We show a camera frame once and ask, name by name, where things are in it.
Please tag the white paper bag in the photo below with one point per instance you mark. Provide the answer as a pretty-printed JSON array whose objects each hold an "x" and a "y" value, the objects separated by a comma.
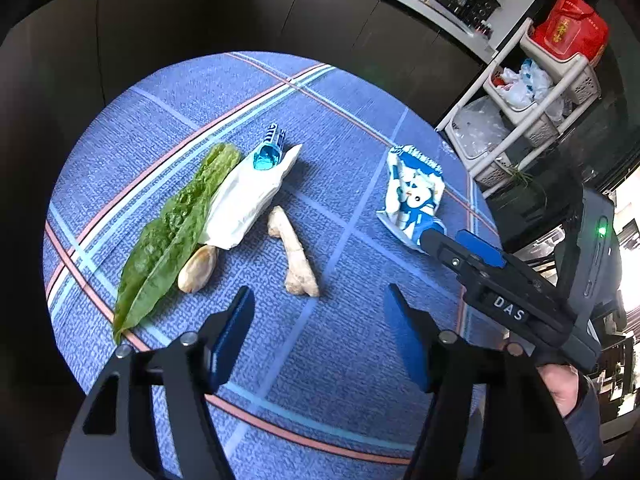
[{"x": 240, "y": 205}]

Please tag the red gift bag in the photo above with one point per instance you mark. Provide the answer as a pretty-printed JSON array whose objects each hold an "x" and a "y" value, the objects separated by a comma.
[{"x": 570, "y": 25}]

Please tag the blue plastic bottle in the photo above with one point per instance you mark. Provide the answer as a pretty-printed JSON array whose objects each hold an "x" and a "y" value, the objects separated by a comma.
[{"x": 265, "y": 157}]

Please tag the blue white plastic bag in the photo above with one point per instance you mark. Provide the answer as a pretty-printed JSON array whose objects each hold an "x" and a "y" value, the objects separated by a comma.
[{"x": 535, "y": 77}]

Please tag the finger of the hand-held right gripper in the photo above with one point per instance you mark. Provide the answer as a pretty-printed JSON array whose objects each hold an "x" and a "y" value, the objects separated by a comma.
[
  {"x": 445, "y": 247},
  {"x": 482, "y": 247}
]

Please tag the ginger root piece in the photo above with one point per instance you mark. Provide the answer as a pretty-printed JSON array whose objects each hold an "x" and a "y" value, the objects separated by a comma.
[{"x": 292, "y": 255}]

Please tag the blue plaid tablecloth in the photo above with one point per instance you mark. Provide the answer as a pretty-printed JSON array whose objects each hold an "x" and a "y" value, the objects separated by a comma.
[{"x": 325, "y": 200}]

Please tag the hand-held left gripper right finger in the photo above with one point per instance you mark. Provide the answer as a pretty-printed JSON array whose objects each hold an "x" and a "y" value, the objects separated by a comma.
[{"x": 406, "y": 342}]

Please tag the blue white snack packet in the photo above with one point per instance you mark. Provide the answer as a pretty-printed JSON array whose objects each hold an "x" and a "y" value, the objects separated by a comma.
[{"x": 412, "y": 195}]

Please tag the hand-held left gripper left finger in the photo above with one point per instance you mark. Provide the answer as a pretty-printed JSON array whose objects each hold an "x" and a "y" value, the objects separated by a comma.
[{"x": 230, "y": 342}]

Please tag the green lettuce leaf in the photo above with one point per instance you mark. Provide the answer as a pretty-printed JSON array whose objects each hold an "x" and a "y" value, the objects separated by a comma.
[{"x": 165, "y": 240}]

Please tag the small dark bottle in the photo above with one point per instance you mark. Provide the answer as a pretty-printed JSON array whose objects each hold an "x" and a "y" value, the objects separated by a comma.
[{"x": 483, "y": 27}]

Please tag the dark base cabinet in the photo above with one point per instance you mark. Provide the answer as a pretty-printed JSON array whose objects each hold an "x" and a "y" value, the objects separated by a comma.
[{"x": 250, "y": 15}]

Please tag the bundle of clear plastic bags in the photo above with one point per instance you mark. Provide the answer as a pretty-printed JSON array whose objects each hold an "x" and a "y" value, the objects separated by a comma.
[{"x": 480, "y": 125}]

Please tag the person's right forearm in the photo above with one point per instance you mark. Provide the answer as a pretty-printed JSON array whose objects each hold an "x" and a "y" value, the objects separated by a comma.
[{"x": 586, "y": 435}]

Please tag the green onion stalks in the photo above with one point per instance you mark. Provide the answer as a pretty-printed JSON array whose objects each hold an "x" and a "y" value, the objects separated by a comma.
[{"x": 520, "y": 176}]

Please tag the person's right hand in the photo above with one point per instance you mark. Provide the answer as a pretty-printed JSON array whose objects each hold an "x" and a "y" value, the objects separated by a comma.
[{"x": 560, "y": 385}]

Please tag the white storage rack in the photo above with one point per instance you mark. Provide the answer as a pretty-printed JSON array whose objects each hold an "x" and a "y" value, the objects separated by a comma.
[{"x": 542, "y": 130}]

